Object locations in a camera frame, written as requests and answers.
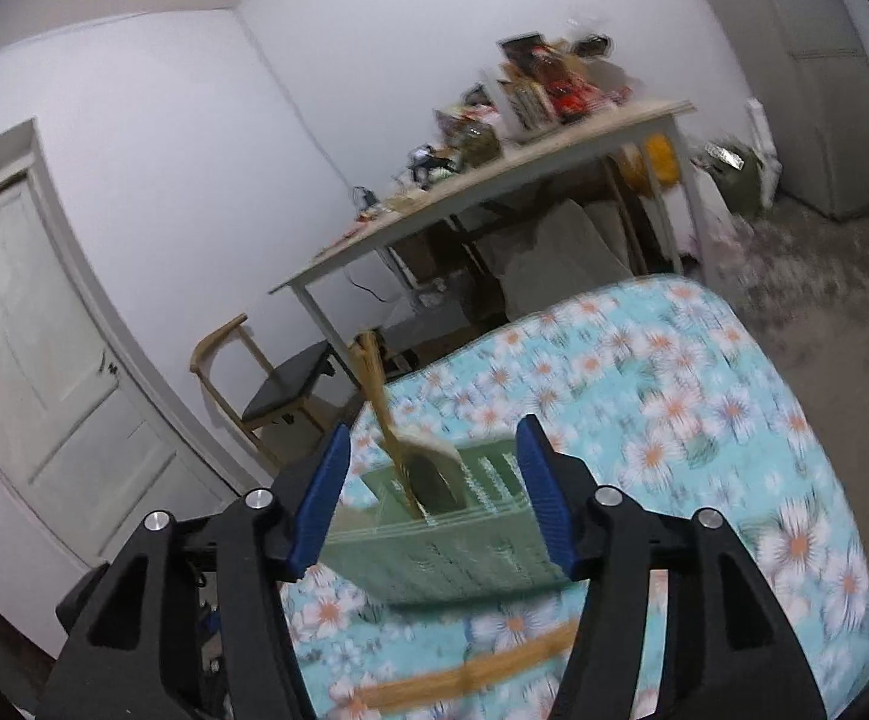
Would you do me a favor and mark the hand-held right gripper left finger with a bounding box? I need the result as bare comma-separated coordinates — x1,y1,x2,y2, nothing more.
43,422,353,720

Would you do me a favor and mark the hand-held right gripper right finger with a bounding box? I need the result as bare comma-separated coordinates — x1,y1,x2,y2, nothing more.
516,414,829,720

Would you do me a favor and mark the green plastic utensil basket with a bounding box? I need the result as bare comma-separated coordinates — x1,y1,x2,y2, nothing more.
322,439,578,607

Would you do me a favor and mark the wooden spatula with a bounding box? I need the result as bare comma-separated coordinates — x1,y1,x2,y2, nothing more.
354,330,427,522

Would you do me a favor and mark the wooden chair with black seat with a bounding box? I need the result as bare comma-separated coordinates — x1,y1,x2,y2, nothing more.
190,313,356,470

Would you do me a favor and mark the blue floral tablecloth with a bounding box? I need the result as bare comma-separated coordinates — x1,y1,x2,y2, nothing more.
280,275,869,720

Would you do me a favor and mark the beige sack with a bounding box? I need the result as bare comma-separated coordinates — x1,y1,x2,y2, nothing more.
498,199,634,323

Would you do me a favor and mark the white door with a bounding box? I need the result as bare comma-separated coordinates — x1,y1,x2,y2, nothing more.
0,118,236,572

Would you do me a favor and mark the wooden desk with white legs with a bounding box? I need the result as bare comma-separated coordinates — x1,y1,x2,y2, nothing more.
269,99,706,391

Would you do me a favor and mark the yellow plastic bag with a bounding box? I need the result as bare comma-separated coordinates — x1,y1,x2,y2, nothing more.
622,133,681,194

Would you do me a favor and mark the olive green bag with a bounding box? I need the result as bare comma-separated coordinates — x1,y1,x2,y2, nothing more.
705,142,771,216

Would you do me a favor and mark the dark snack bag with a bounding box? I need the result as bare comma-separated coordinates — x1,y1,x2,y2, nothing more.
498,34,550,74

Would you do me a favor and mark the grey fridge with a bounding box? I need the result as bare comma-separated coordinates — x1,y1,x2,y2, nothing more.
735,0,869,222

